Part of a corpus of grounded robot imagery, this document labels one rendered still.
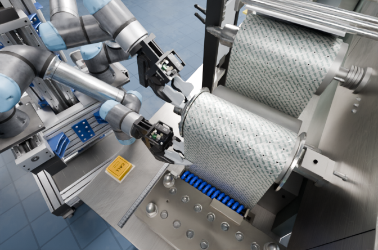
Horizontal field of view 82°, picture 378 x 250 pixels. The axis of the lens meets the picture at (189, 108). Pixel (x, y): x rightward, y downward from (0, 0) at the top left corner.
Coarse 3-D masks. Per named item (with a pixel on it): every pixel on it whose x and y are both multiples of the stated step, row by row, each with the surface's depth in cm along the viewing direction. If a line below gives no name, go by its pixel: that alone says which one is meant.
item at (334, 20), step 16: (240, 0) 55; (256, 0) 58; (272, 0) 55; (288, 0) 56; (304, 0) 54; (288, 16) 53; (304, 16) 50; (320, 16) 51; (336, 16) 49; (352, 16) 51; (368, 16) 49; (336, 32) 48; (352, 32) 47; (368, 32) 45
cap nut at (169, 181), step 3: (168, 174) 65; (165, 177) 65; (168, 177) 65; (171, 177) 65; (165, 180) 65; (168, 180) 65; (171, 180) 65; (174, 180) 68; (165, 183) 66; (168, 183) 66; (171, 183) 66; (165, 186) 67; (168, 186) 67; (171, 186) 67
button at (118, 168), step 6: (114, 162) 84; (120, 162) 84; (126, 162) 84; (108, 168) 82; (114, 168) 82; (120, 168) 82; (126, 168) 82; (114, 174) 81; (120, 174) 81; (120, 180) 81
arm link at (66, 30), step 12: (60, 0) 62; (72, 0) 66; (60, 12) 59; (72, 12) 61; (48, 24) 55; (60, 24) 56; (72, 24) 56; (48, 36) 55; (60, 36) 56; (72, 36) 57; (84, 36) 58; (48, 48) 57; (60, 48) 58
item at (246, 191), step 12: (192, 156) 62; (204, 156) 57; (192, 168) 68; (204, 168) 63; (216, 168) 58; (228, 168) 54; (204, 180) 69; (216, 180) 64; (228, 180) 59; (240, 180) 55; (252, 180) 51; (228, 192) 64; (240, 192) 60; (252, 192) 56; (264, 192) 52; (252, 204) 61
